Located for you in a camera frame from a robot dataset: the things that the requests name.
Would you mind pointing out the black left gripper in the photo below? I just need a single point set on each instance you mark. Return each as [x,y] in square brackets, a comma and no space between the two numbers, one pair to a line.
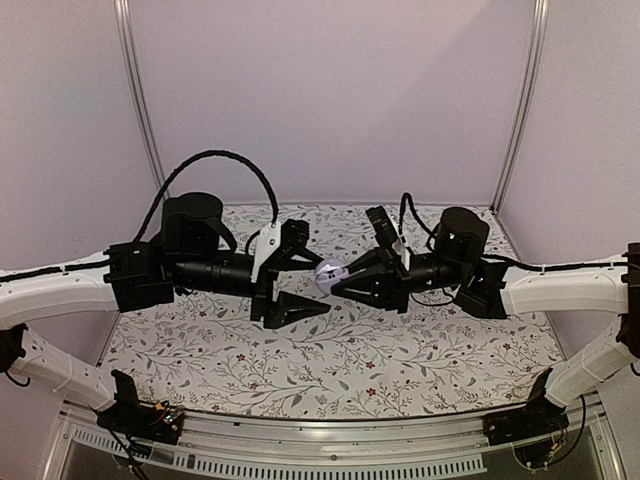
[263,303]

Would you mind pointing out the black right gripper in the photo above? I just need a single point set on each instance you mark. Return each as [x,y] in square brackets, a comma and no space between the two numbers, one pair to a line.
[389,291]

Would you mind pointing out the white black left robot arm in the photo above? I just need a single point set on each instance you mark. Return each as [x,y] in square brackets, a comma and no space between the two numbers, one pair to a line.
[193,251]

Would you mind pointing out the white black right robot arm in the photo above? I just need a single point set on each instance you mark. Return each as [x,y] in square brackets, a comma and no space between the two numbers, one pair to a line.
[490,287]

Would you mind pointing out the floral patterned table mat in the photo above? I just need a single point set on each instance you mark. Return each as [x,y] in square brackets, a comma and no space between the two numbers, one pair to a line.
[203,352]

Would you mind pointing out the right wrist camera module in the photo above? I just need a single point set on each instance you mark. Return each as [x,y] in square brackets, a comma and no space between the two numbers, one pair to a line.
[387,234]

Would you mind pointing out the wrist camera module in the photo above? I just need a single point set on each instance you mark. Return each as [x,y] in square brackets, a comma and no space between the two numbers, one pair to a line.
[387,234]
[278,238]

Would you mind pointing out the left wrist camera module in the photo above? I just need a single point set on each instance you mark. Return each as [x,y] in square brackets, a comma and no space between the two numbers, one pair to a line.
[278,238]

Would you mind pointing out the aluminium front rail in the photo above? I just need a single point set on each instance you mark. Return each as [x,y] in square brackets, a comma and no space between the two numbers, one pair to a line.
[217,446]

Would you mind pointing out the right aluminium frame post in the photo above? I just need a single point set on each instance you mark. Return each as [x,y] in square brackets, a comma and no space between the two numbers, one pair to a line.
[527,91]

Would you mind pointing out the aluminium frame post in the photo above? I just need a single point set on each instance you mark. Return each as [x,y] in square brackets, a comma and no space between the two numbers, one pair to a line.
[125,30]
[527,91]

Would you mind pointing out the left aluminium frame post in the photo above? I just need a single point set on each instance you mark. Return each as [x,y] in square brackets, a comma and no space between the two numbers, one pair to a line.
[125,30]

